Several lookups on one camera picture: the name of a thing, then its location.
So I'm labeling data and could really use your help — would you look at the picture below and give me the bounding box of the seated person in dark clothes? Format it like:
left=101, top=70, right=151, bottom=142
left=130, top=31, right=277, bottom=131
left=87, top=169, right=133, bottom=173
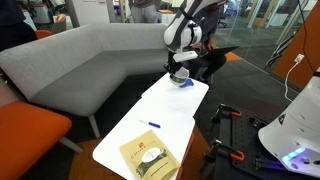
left=185, top=2, right=229, bottom=85

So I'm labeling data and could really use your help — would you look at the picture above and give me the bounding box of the light grey sofa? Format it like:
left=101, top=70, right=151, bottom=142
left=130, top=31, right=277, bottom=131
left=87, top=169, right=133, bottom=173
left=0, top=22, right=172, bottom=139

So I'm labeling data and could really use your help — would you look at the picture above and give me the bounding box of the blue and white pen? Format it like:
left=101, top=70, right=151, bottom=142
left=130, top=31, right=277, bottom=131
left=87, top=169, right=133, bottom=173
left=138, top=119, right=162, bottom=130

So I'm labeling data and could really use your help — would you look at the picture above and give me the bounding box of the tan tea pouch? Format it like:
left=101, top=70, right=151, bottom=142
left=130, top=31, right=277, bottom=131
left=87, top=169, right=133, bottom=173
left=118, top=129, right=182, bottom=180

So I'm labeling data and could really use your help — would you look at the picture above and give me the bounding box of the small orange chair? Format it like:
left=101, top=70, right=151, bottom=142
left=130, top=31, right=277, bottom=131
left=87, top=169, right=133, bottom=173
left=34, top=29, right=54, bottom=41

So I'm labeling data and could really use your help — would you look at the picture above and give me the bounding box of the blue folded cloth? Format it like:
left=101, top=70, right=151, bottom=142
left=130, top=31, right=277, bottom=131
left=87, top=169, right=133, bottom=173
left=179, top=78, right=195, bottom=89

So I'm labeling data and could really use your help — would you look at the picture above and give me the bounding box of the black perforated mounting board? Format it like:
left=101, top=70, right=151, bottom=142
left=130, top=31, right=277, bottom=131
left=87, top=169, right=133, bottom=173
left=213, top=105, right=320, bottom=180

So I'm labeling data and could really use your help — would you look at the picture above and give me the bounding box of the person in dark top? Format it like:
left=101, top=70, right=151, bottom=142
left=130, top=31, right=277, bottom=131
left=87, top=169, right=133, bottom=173
left=0, top=0, right=38, bottom=53

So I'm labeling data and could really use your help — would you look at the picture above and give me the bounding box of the black clamp with orange handle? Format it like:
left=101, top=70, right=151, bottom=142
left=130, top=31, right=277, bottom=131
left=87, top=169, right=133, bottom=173
left=209, top=103, right=243, bottom=125
left=202, top=138, right=246, bottom=168

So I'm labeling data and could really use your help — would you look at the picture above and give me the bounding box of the orange sofa with beige back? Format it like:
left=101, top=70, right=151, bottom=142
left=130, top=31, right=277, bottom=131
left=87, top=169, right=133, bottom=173
left=0, top=75, right=84, bottom=180

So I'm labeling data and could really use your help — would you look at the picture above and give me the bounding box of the black laptop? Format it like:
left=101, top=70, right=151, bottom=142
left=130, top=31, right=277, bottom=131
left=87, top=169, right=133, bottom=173
left=198, top=45, right=241, bottom=62

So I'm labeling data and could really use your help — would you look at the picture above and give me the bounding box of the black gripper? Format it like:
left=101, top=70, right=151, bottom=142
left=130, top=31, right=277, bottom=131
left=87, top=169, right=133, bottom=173
left=163, top=59, right=185, bottom=77

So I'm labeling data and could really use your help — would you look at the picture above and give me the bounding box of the standing person in grey trousers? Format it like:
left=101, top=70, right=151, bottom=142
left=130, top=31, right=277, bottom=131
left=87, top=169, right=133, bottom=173
left=127, top=0, right=163, bottom=24

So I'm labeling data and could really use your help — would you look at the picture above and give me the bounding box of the white table with rounded corners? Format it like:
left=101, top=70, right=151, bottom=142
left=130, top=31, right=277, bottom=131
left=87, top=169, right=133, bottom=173
left=92, top=99, right=197, bottom=180
left=140, top=72, right=210, bottom=118

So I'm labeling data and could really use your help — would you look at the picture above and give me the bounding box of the white cup with green band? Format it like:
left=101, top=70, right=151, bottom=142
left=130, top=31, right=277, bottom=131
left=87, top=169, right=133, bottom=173
left=168, top=67, right=191, bottom=88

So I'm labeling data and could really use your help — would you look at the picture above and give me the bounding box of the white wall plug with cable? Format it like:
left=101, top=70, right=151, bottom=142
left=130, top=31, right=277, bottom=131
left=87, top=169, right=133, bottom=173
left=283, top=53, right=306, bottom=103

